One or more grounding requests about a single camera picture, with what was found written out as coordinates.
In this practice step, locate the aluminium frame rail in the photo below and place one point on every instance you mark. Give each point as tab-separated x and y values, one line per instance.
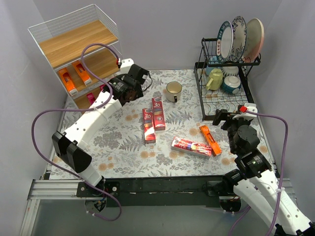
76	190

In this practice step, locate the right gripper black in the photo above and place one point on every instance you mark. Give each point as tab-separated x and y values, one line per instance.
222	117

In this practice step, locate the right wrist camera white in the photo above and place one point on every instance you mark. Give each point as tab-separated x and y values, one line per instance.
246	112

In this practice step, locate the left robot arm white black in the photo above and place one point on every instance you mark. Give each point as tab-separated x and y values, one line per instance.
70	145

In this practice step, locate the light blue cup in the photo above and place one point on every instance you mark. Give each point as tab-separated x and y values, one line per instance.
211	64

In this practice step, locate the blue floral plate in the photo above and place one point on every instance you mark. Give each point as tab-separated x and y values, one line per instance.
239	38

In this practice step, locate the cream mug black handle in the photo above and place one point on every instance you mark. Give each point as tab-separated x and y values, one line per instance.
173	91

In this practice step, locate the cream pink plate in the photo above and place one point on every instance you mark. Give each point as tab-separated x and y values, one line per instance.
254	41

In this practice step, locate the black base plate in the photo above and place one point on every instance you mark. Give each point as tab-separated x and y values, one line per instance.
167	191

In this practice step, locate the red 3D toothpaste box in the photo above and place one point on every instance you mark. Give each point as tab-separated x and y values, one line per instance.
158	114
191	147
149	129

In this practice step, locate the white plate blue rim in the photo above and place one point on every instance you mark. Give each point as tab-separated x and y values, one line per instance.
224	42

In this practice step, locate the teal white bowl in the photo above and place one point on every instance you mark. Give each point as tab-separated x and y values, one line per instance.
231	84

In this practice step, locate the pink toothpaste box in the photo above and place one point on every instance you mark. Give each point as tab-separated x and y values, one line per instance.
102	87
90	97

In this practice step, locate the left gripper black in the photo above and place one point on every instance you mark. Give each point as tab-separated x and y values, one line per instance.
139	73

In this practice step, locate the yellow green mug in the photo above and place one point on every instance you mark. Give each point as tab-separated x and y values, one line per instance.
215	79

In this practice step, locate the white wire wooden shelf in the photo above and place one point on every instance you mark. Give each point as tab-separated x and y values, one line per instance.
88	35

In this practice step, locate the white blue patterned bowl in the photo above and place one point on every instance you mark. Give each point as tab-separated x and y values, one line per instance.
230	71

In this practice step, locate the orange toothpaste box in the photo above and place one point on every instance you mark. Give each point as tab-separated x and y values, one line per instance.
216	150
67	81
84	76

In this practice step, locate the black wire dish rack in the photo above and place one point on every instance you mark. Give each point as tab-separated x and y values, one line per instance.
219	99

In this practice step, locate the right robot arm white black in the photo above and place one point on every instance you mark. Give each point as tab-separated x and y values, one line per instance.
254	180

